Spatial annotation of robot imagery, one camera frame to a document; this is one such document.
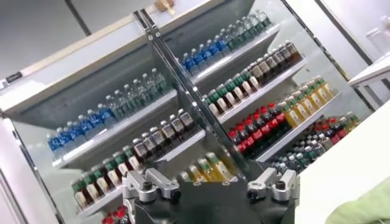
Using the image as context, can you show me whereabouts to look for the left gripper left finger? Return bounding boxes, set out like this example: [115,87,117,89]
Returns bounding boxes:
[121,167,182,214]

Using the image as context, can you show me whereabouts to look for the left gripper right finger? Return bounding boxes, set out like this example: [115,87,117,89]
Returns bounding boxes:
[246,167,301,203]

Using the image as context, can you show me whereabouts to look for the light green t-shirt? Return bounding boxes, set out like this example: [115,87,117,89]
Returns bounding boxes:
[325,176,390,224]

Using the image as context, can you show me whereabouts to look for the clear green-tint water bottle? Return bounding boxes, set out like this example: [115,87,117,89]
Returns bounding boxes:
[230,24,244,45]
[258,9,272,27]
[282,151,297,173]
[124,84,144,109]
[274,156,289,171]
[151,68,172,94]
[115,89,135,115]
[105,96,126,121]
[133,79,153,104]
[237,19,252,40]
[142,73,162,98]
[222,29,237,49]
[252,12,266,31]
[245,15,260,36]

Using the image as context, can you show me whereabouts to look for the green-capped dark tea bottle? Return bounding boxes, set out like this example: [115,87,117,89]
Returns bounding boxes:
[228,79,246,101]
[93,169,109,195]
[221,83,237,106]
[85,175,100,201]
[123,145,141,171]
[213,88,229,112]
[203,96,220,118]
[114,153,129,177]
[244,69,261,91]
[236,74,253,95]
[103,159,121,188]
[74,181,89,211]

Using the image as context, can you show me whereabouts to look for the white-capped navy-label bottle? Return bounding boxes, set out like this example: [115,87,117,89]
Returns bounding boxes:
[280,45,295,66]
[286,41,303,63]
[169,114,187,138]
[266,54,280,75]
[160,120,177,144]
[273,50,287,70]
[177,108,196,133]
[149,126,168,152]
[132,138,150,162]
[141,132,159,156]

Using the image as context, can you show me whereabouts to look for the white-capped dark drink bottle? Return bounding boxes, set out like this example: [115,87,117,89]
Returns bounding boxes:
[314,131,330,153]
[305,136,321,158]

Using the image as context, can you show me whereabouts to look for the blue-label water bottle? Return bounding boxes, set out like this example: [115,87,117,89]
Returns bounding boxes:
[190,48,204,69]
[67,121,88,147]
[87,109,107,133]
[47,133,65,161]
[198,44,213,63]
[97,103,118,128]
[206,39,221,58]
[77,114,98,139]
[57,127,76,153]
[182,54,196,75]
[214,34,229,54]

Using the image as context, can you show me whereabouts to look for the white-capped beige-label bottle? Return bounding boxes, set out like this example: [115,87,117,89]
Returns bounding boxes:
[258,59,273,80]
[251,63,266,86]

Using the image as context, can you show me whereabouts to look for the beverage display fridge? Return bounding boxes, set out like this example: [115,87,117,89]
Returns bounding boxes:
[0,0,377,224]

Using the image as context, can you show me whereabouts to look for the white side table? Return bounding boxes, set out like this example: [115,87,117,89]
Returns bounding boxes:
[348,54,390,110]

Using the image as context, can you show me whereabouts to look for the clear glass bottle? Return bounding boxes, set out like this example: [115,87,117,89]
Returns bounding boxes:
[366,27,388,55]

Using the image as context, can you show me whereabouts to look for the small tan cardboard piece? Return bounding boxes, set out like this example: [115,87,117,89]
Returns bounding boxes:
[154,0,177,15]

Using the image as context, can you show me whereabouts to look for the black fridge centre post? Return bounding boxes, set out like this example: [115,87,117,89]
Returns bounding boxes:
[133,9,260,183]

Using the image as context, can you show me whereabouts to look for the reflective fridge side wall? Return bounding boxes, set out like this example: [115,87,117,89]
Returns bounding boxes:
[249,0,377,122]
[12,120,80,224]

